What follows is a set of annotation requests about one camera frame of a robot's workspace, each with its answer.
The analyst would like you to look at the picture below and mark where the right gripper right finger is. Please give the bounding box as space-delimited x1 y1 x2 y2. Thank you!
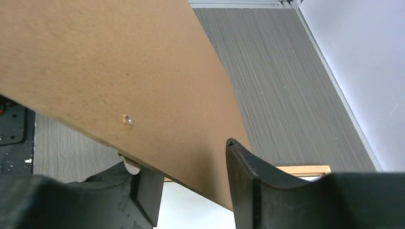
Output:
225 138 405 229

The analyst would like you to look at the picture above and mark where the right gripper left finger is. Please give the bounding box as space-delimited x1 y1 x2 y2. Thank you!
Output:
0 163 164 229

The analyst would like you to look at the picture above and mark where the orange wooden picture frame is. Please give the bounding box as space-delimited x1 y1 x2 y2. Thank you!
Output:
163 165 332 183

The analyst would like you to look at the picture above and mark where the brown cardboard backing board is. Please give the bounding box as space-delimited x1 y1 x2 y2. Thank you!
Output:
0 0 249 209

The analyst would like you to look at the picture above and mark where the metal turn clip on backing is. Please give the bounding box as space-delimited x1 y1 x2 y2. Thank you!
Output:
122 114 134 127

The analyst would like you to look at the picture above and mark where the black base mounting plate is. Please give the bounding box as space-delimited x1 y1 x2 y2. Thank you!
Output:
0 96 35 175

